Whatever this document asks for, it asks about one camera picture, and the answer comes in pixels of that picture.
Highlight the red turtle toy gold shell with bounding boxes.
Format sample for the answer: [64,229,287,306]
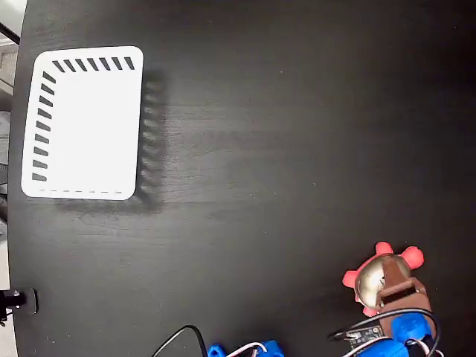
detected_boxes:
[341,241,425,318]

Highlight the black metal rod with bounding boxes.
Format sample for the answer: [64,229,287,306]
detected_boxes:
[0,21,22,45]

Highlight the black camera cable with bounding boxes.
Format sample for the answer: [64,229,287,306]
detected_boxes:
[151,309,443,357]

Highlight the black table clamp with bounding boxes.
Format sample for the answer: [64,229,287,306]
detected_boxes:
[0,288,39,325]

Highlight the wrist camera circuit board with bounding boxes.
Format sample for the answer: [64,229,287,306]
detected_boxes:
[344,321,386,342]

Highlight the white red servo wires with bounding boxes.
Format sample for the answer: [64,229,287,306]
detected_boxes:
[225,341,268,357]

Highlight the white slotted plastic basket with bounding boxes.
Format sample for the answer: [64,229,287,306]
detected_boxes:
[21,45,144,202]

